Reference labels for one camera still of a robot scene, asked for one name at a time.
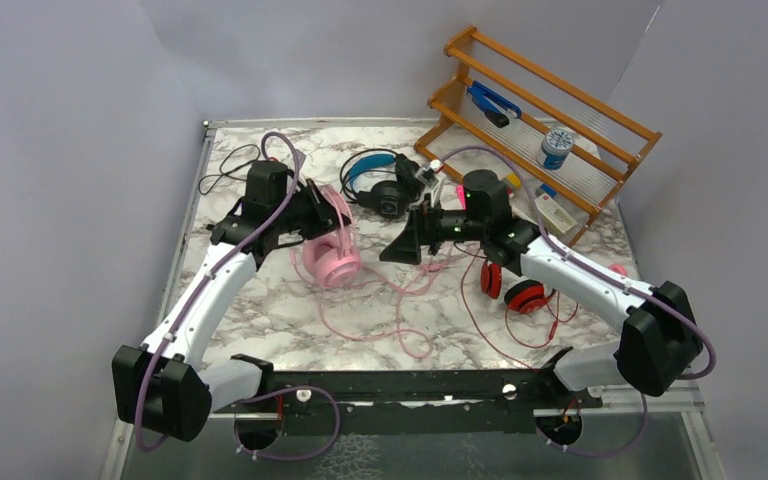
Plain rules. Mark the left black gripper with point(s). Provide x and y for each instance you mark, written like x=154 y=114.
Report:
x=325 y=216

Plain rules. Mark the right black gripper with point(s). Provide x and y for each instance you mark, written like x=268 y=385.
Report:
x=421 y=228

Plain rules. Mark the pink headphones with cable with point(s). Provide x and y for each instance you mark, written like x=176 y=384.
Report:
x=334 y=261

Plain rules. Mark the black blue headphones with cable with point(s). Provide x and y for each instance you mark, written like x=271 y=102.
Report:
x=389 y=198

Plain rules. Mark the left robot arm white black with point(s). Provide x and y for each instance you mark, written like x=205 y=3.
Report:
x=160 y=384

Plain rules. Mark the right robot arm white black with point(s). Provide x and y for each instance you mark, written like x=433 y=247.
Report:
x=659 y=338

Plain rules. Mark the pink highlighter marker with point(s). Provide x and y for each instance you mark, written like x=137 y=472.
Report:
x=461 y=195

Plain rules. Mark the yellow red small block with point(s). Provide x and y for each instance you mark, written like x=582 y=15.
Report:
x=513 y=183

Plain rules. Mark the white small box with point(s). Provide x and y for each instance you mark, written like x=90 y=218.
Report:
x=557 y=220

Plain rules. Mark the blue black tool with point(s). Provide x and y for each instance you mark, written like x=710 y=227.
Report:
x=497 y=109

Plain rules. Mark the blue white round container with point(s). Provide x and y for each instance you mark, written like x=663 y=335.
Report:
x=554 y=148

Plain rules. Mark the orange wooden rack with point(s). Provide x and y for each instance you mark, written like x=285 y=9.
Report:
x=609 y=145

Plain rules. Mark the small pink cup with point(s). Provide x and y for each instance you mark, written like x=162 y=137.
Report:
x=619 y=269

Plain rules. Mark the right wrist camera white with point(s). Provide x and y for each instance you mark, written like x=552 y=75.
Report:
x=432 y=178

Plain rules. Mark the red black headphones with cable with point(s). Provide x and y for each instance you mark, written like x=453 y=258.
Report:
x=525 y=297

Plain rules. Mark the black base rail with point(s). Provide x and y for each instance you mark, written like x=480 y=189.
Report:
x=395 y=402

